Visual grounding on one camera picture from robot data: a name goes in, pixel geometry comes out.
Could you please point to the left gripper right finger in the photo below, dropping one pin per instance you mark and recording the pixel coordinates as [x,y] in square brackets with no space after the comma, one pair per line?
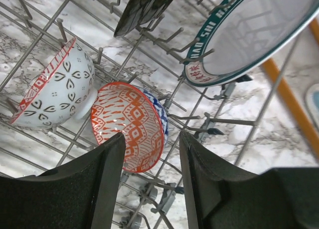
[220,195]

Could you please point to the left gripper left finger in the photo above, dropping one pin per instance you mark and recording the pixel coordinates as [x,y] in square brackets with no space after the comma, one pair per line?
[80,194]

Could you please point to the blue zigzag patterned bowl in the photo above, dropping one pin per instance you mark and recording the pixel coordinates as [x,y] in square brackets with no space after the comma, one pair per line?
[123,108]

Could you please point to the red patterned glass bowl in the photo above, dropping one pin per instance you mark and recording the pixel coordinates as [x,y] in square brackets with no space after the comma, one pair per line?
[65,89]

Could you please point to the blue rimmed white plate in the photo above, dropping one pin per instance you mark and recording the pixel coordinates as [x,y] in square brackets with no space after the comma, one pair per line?
[241,34]

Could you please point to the black rimmed cream plate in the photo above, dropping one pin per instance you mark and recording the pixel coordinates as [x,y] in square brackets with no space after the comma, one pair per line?
[138,12]

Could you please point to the orange wooden shelf rack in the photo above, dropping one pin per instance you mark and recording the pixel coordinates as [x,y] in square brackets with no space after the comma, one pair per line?
[298,65]

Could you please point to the grey wire dish rack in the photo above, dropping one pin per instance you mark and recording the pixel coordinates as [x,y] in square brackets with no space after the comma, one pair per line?
[151,57]

